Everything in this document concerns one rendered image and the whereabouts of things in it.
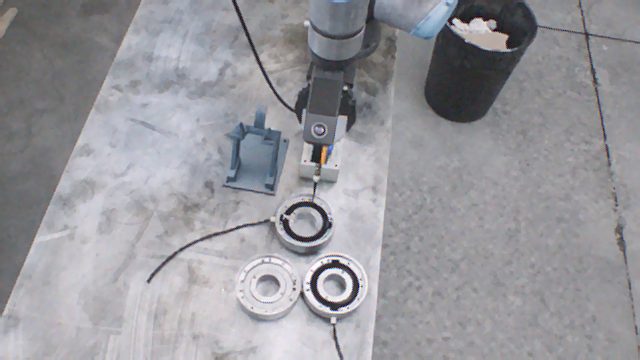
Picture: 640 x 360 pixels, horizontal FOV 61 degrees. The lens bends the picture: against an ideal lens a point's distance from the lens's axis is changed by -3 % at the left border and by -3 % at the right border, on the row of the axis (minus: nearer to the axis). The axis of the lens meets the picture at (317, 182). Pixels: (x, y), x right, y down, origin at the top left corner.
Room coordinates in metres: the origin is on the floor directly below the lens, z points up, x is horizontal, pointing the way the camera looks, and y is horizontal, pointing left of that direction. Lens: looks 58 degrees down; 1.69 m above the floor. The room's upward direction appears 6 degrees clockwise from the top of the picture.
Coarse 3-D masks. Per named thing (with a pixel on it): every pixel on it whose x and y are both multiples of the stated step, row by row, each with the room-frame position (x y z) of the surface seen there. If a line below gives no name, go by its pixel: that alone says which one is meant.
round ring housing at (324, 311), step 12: (336, 252) 0.40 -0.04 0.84; (312, 264) 0.37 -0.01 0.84; (360, 264) 0.38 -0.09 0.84; (324, 276) 0.36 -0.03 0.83; (336, 276) 0.36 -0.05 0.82; (348, 276) 0.36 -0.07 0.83; (360, 276) 0.36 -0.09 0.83; (348, 288) 0.34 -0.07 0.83; (360, 288) 0.34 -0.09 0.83; (312, 300) 0.31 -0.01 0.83; (336, 300) 0.32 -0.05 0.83; (360, 300) 0.32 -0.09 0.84; (324, 312) 0.29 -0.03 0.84; (336, 312) 0.29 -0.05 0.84; (348, 312) 0.30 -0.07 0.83
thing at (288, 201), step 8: (304, 192) 0.50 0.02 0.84; (288, 200) 0.49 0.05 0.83; (296, 200) 0.49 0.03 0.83; (304, 200) 0.50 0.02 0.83; (320, 200) 0.50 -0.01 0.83; (280, 208) 0.47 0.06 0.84; (304, 208) 0.48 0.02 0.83; (312, 208) 0.48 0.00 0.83; (328, 208) 0.48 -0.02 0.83; (296, 216) 0.46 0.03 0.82; (304, 216) 0.47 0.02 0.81; (312, 216) 0.47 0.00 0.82; (320, 216) 0.47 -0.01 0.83; (336, 216) 0.46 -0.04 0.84; (320, 224) 0.45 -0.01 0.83; (280, 232) 0.42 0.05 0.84; (296, 232) 0.43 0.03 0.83; (304, 232) 0.43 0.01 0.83; (312, 232) 0.43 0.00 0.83; (328, 232) 0.44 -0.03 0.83; (280, 240) 0.42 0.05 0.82; (288, 240) 0.41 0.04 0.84; (320, 240) 0.42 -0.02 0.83; (328, 240) 0.42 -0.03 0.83; (296, 248) 0.40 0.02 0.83; (304, 248) 0.40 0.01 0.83; (312, 248) 0.40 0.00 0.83; (320, 248) 0.41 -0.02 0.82
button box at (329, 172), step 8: (304, 144) 0.60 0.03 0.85; (336, 144) 0.61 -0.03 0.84; (304, 152) 0.59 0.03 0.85; (336, 152) 0.59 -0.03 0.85; (304, 160) 0.57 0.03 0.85; (328, 160) 0.57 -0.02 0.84; (336, 160) 0.58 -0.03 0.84; (304, 168) 0.56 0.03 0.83; (312, 168) 0.56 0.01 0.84; (328, 168) 0.56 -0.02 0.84; (336, 168) 0.56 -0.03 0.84; (304, 176) 0.56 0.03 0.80; (312, 176) 0.56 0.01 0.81; (320, 176) 0.56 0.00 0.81; (328, 176) 0.56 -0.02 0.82; (336, 176) 0.56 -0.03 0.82
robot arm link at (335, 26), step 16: (320, 0) 0.55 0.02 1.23; (336, 0) 0.54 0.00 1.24; (352, 0) 0.54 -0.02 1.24; (368, 0) 0.57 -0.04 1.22; (320, 16) 0.54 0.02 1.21; (336, 16) 0.54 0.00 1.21; (352, 16) 0.54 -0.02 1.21; (320, 32) 0.54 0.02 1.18; (336, 32) 0.54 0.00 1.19; (352, 32) 0.55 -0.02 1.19
